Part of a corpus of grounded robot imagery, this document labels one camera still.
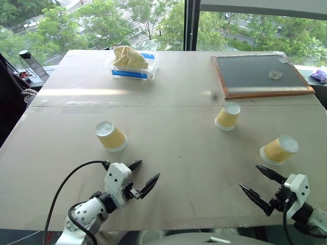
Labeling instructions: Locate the clear bottle black cap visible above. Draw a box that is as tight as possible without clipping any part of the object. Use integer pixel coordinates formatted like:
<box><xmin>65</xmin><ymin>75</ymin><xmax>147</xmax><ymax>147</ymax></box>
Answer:
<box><xmin>18</xmin><ymin>50</ymin><xmax>48</xmax><ymax>77</ymax></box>

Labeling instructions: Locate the yellow paper cup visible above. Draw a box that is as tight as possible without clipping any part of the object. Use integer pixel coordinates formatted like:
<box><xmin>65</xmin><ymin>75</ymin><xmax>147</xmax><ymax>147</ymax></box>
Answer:
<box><xmin>260</xmin><ymin>135</ymin><xmax>300</xmax><ymax>165</ymax></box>
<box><xmin>95</xmin><ymin>121</ymin><xmax>128</xmax><ymax>153</ymax></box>
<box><xmin>214</xmin><ymin>102</ymin><xmax>242</xmax><ymax>132</ymax></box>

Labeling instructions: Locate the wood framed chalkboard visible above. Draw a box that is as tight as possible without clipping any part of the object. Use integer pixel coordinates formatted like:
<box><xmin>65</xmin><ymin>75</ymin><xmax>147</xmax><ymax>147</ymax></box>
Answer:
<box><xmin>211</xmin><ymin>54</ymin><xmax>316</xmax><ymax>100</ymax></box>

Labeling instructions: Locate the red electronic gadget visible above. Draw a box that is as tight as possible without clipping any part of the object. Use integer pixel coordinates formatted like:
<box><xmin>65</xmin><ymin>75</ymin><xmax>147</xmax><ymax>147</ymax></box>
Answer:
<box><xmin>16</xmin><ymin>70</ymin><xmax>33</xmax><ymax>82</ymax></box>

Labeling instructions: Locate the black window frame post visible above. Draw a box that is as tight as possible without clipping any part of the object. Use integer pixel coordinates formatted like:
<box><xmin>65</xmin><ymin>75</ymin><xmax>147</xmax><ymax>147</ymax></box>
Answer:
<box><xmin>184</xmin><ymin>0</ymin><xmax>201</xmax><ymax>52</ymax></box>

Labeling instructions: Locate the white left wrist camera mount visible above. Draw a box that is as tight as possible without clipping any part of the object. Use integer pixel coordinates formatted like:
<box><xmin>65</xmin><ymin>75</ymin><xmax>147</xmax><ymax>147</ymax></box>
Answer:
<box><xmin>103</xmin><ymin>162</ymin><xmax>133</xmax><ymax>208</ymax></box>

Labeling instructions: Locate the purple crumpled bag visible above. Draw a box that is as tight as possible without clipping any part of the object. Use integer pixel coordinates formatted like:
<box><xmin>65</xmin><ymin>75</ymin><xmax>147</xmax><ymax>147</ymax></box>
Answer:
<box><xmin>310</xmin><ymin>69</ymin><xmax>327</xmax><ymax>83</ymax></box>

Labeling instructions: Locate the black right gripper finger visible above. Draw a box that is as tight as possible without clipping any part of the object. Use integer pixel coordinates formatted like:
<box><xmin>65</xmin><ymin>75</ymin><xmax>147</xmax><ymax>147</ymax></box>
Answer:
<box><xmin>239</xmin><ymin>182</ymin><xmax>273</xmax><ymax>217</ymax></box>
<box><xmin>255</xmin><ymin>165</ymin><xmax>286</xmax><ymax>185</ymax></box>

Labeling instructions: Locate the clear plastic box blue tape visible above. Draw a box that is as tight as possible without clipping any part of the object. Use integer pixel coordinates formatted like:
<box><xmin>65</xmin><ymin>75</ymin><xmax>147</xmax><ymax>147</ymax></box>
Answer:
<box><xmin>106</xmin><ymin>50</ymin><xmax>159</xmax><ymax>82</ymax></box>

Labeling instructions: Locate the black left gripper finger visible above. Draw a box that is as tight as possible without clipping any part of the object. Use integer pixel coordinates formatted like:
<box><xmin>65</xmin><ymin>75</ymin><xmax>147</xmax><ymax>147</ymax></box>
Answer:
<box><xmin>127</xmin><ymin>160</ymin><xmax>143</xmax><ymax>172</ymax></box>
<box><xmin>137</xmin><ymin>173</ymin><xmax>161</xmax><ymax>199</ymax></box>

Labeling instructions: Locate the braided rope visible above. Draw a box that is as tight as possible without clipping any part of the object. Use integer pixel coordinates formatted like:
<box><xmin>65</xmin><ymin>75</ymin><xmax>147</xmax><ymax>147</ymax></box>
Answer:
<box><xmin>21</xmin><ymin>88</ymin><xmax>38</xmax><ymax>103</ymax></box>

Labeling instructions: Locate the small clear plastic piece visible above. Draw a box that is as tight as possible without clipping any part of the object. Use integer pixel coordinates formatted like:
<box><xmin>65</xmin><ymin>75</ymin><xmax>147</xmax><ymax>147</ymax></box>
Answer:
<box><xmin>268</xmin><ymin>70</ymin><xmax>283</xmax><ymax>81</ymax></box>

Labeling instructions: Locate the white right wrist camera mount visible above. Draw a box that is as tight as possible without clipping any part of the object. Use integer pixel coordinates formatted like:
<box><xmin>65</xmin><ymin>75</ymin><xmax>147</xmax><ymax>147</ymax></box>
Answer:
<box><xmin>283</xmin><ymin>174</ymin><xmax>309</xmax><ymax>221</ymax></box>

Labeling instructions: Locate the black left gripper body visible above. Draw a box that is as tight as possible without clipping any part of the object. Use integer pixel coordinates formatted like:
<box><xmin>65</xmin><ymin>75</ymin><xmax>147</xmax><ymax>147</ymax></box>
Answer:
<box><xmin>122</xmin><ymin>180</ymin><xmax>142</xmax><ymax>202</ymax></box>

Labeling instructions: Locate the crumpled yellow cloth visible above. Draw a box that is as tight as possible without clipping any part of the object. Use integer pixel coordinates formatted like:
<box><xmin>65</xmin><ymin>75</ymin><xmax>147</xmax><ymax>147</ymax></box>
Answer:
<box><xmin>112</xmin><ymin>45</ymin><xmax>150</xmax><ymax>70</ymax></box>

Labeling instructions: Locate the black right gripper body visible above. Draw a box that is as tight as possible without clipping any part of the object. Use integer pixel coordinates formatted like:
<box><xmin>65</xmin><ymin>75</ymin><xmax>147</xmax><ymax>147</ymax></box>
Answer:
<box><xmin>268</xmin><ymin>184</ymin><xmax>296</xmax><ymax>212</ymax></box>

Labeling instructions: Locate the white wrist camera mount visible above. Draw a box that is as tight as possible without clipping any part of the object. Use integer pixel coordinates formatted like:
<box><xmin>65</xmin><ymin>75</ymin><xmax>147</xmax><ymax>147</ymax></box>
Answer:
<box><xmin>283</xmin><ymin>174</ymin><xmax>309</xmax><ymax>221</ymax></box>
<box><xmin>103</xmin><ymin>162</ymin><xmax>133</xmax><ymax>208</ymax></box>

